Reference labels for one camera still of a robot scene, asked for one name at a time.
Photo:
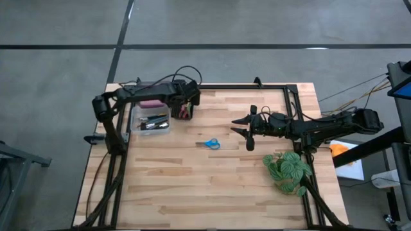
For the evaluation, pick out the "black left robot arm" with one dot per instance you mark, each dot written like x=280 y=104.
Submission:
x=144 y=91

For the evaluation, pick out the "grey metal post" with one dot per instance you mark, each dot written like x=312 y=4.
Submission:
x=404 y=167

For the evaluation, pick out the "black frame clamp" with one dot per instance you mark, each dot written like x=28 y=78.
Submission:
x=138 y=80
x=257 y=81

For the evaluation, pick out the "pink paint bottle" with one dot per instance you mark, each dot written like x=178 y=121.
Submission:
x=151 y=104

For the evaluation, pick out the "black caster wheel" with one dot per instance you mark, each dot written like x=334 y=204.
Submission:
x=390 y=221

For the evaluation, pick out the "black paintbrush silver ferrule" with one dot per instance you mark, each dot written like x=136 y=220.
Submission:
x=157 y=125

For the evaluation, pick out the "white power adapter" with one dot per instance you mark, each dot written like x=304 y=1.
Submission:
x=385 y=179

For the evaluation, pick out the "green leafy plant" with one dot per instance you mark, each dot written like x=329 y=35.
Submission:
x=289 y=167

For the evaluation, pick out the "grey metal stand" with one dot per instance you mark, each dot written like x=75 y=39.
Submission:
x=19 y=154

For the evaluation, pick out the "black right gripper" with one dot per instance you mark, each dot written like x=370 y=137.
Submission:
x=273 y=125

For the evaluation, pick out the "smoky grey plastic bin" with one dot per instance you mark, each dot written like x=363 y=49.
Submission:
x=137 y=103

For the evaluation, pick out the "clear plastic bin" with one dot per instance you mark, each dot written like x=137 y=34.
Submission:
x=151 y=131

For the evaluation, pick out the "black equipment cart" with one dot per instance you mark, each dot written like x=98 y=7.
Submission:
x=401 y=77

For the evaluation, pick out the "orange object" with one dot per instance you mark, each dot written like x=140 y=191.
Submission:
x=338 y=149

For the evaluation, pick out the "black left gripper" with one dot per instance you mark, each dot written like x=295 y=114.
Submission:
x=186 y=93

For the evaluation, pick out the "blue screen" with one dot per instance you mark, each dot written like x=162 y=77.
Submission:
x=403 y=92

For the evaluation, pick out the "black mesh basket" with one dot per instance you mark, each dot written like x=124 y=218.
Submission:
x=175 y=114

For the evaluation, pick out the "white board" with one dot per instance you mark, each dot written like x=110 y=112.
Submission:
x=351 y=170

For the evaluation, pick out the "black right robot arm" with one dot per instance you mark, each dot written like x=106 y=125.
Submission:
x=334 y=126

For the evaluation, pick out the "black diagonal beam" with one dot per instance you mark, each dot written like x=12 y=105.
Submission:
x=369 y=147

